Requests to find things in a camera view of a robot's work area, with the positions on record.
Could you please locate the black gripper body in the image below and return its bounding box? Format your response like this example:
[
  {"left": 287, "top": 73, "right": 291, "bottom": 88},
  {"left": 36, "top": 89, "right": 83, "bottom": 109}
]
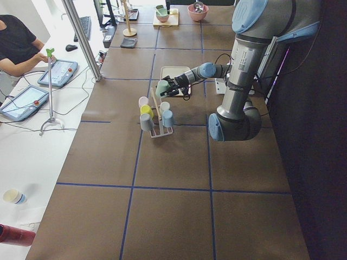
[{"left": 173, "top": 74, "right": 190, "bottom": 88}]

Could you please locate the teach pendant tablet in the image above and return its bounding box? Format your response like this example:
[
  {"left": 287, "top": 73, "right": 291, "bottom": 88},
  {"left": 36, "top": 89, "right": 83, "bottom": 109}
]
[
  {"left": 1, "top": 85, "right": 49, "bottom": 121},
  {"left": 51, "top": 60, "right": 78, "bottom": 88}
]

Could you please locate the grey folded cloth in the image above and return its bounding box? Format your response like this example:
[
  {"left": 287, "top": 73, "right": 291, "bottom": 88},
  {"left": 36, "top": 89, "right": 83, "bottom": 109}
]
[{"left": 120, "top": 37, "right": 137, "bottom": 49}]

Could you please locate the yellow cup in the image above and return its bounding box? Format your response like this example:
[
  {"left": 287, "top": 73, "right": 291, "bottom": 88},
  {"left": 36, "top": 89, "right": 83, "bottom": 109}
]
[{"left": 140, "top": 105, "right": 154, "bottom": 119}]

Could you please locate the silver reacher grabber tool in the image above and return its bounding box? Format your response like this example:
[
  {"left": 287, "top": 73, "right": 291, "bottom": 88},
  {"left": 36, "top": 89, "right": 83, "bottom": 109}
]
[{"left": 39, "top": 48, "right": 64, "bottom": 136}]

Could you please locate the white wire cup rack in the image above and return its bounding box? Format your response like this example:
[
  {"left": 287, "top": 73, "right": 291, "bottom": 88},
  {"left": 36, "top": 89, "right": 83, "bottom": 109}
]
[{"left": 150, "top": 87, "right": 174, "bottom": 138}]

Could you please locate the beige cup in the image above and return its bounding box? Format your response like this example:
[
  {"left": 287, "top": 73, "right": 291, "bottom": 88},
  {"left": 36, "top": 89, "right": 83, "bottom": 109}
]
[{"left": 159, "top": 101, "right": 170, "bottom": 115}]

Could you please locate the black keyboard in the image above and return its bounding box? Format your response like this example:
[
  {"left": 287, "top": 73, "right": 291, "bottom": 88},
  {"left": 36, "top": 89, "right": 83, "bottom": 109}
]
[{"left": 79, "top": 16, "right": 92, "bottom": 41}]

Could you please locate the green cup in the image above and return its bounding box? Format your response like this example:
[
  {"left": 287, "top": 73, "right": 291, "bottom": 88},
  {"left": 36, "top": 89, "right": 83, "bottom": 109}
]
[{"left": 155, "top": 80, "right": 170, "bottom": 98}]

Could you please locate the crossing blue tape strip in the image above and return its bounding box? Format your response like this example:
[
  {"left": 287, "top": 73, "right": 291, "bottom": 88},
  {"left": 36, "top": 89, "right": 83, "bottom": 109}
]
[{"left": 56, "top": 182, "right": 291, "bottom": 195}]

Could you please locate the far teach pendant tablet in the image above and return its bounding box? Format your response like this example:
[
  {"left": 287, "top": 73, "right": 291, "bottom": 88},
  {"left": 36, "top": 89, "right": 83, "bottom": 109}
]
[{"left": 51, "top": 60, "right": 78, "bottom": 88}]

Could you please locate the black picture frame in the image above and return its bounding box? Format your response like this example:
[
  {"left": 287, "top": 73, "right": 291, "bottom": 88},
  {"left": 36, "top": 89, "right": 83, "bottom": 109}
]
[{"left": 118, "top": 9, "right": 139, "bottom": 22}]

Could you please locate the near teach pendant tablet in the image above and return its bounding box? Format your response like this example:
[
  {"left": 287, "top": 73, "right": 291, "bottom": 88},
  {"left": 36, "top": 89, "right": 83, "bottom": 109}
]
[{"left": 1, "top": 85, "right": 49, "bottom": 121}]

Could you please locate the aluminium frame post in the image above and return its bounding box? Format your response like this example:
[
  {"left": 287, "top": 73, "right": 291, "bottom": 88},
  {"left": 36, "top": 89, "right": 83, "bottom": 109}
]
[{"left": 62, "top": 0, "right": 102, "bottom": 82}]

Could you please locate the person's hand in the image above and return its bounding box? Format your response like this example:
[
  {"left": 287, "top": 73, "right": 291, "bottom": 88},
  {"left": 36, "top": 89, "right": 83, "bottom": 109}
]
[{"left": 34, "top": 53, "right": 56, "bottom": 63}]

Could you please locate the pink bowl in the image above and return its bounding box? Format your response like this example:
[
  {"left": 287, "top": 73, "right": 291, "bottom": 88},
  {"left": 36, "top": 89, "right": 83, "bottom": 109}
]
[{"left": 187, "top": 2, "right": 209, "bottom": 22}]

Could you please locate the black computer mouse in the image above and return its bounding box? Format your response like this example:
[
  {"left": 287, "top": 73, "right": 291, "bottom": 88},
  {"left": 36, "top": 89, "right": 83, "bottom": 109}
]
[{"left": 65, "top": 44, "right": 78, "bottom": 52}]

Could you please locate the wooden cutting board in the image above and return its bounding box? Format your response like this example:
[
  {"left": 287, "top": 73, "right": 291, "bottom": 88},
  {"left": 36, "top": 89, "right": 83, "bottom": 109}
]
[{"left": 153, "top": 8, "right": 179, "bottom": 27}]

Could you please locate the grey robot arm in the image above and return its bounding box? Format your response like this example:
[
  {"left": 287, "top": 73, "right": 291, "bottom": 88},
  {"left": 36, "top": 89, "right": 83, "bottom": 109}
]
[{"left": 156, "top": 1, "right": 322, "bottom": 141}]

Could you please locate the grey cup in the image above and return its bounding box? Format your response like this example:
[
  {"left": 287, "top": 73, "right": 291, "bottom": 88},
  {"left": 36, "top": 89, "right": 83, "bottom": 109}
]
[{"left": 140, "top": 113, "right": 154, "bottom": 132}]

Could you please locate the green bowl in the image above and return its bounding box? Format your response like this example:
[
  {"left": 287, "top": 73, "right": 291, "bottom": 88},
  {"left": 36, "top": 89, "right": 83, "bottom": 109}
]
[{"left": 156, "top": 5, "right": 169, "bottom": 22}]

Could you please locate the beige tray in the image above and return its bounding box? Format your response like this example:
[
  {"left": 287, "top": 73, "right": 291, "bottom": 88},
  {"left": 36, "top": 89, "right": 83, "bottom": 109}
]
[{"left": 160, "top": 66, "right": 191, "bottom": 100}]

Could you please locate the red bottle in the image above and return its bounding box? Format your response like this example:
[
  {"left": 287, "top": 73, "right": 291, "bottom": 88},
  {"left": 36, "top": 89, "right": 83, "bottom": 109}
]
[{"left": 1, "top": 224, "right": 36, "bottom": 246}]

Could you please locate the paper cup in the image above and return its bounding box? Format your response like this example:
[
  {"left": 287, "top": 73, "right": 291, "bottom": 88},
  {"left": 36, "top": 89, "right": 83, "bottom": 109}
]
[{"left": 3, "top": 188, "right": 27, "bottom": 205}]

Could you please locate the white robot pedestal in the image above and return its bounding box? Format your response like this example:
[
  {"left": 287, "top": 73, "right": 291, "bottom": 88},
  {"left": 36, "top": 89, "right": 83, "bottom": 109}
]
[{"left": 215, "top": 78, "right": 255, "bottom": 95}]

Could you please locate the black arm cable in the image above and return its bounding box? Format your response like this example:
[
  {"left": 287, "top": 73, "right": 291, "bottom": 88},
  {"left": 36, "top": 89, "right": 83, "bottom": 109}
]
[{"left": 183, "top": 53, "right": 272, "bottom": 101}]

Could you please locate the wooden stand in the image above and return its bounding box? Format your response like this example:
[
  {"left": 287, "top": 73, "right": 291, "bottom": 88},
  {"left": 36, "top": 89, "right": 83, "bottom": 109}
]
[{"left": 122, "top": 0, "right": 137, "bottom": 37}]

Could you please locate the person in black shirt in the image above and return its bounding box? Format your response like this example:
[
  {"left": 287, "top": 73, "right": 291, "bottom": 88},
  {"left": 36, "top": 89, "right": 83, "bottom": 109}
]
[{"left": 1, "top": 15, "right": 44, "bottom": 77}]

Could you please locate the pink cup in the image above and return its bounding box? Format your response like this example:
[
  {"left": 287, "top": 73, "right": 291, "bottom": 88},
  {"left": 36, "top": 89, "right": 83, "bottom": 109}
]
[{"left": 138, "top": 96, "right": 149, "bottom": 108}]

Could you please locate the blue cup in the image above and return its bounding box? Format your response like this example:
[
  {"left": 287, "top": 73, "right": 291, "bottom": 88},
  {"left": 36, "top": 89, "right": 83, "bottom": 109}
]
[{"left": 162, "top": 110, "right": 174, "bottom": 128}]

